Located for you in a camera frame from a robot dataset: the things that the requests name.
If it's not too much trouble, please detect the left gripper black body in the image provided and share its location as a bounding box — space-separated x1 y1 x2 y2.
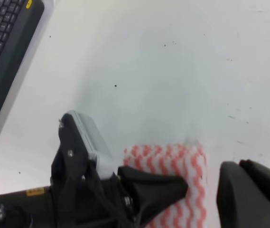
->
49 175 149 228

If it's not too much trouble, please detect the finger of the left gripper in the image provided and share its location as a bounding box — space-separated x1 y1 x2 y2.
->
118 166 188 223

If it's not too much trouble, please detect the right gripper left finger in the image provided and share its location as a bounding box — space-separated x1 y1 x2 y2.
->
216 161 270 228

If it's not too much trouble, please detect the pink white striped towel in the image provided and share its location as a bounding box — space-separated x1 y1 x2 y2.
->
123 144 208 228

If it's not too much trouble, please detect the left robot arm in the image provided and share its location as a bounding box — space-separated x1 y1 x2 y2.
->
0 166 188 228

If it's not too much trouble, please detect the black keyboard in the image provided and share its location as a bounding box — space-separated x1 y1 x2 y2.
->
0 0 45 111

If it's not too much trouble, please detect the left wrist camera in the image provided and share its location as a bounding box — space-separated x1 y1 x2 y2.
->
50 110 119 186

